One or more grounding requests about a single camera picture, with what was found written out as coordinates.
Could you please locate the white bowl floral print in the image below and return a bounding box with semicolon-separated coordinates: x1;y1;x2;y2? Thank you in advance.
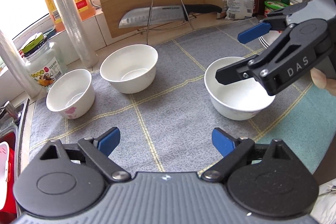
204;57;276;121

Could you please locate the white small bowl pink flower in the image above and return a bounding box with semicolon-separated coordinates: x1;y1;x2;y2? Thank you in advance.
46;69;95;119

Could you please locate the white bowl plain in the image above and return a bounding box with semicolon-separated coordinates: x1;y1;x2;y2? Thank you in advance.
100;44;158;94

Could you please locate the santoku kitchen knife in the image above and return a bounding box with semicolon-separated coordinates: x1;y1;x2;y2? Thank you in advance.
118;4;222;28

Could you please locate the right hand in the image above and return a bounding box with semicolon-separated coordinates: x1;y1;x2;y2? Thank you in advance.
310;68;336;96

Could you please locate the green lid sauce jar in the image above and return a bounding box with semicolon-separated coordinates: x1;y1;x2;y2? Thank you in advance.
264;1;288;16

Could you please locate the white plate with fruit print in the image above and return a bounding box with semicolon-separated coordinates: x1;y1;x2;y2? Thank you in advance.
259;31;282;48

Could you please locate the white plastic food bag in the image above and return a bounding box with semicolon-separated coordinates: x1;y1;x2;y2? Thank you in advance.
226;0;254;20

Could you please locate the grey checked table mat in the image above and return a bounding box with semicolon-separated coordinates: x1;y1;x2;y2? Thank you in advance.
30;18;335;172

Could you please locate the steel sink faucet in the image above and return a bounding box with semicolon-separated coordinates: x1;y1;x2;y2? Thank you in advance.
1;101;22;127

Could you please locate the glass jar green lid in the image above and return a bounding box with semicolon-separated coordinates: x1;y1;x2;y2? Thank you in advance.
21;32;68;92

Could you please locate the red basin in sink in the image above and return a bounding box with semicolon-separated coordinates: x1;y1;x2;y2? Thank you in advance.
1;132;17;214

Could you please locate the cling film roll left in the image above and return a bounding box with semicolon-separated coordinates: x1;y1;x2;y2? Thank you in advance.
1;32;41;98

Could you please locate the cling film roll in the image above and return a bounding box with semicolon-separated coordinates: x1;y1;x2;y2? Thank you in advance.
1;32;41;98
54;0;98;68

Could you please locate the cling film roll right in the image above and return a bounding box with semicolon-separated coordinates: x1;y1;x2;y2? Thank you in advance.
54;0;98;68

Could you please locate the metal wire board stand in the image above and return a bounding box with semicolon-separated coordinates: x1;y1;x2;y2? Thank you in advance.
145;0;195;45

